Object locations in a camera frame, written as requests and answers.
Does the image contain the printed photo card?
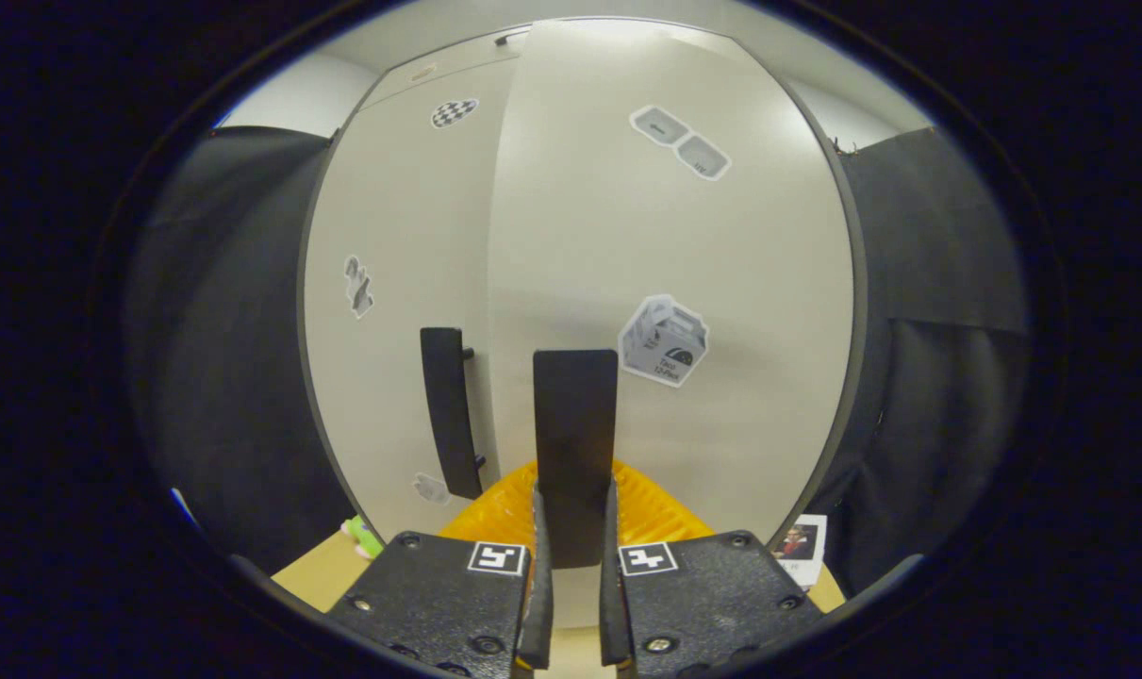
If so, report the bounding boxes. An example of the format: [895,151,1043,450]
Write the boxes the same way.
[769,514,828,590]

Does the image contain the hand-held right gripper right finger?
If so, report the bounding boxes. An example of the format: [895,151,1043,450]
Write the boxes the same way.
[599,460,824,679]

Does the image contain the grey double-door shoe cabinet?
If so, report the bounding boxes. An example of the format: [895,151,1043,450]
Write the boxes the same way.
[297,17,869,631]

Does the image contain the black backdrop cloth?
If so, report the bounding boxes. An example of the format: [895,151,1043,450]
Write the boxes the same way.
[123,125,1034,597]

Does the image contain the small pink green toy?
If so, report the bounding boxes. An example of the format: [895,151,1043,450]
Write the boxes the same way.
[340,515,386,559]

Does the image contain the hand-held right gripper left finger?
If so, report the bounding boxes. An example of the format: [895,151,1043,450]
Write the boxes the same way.
[330,460,554,679]

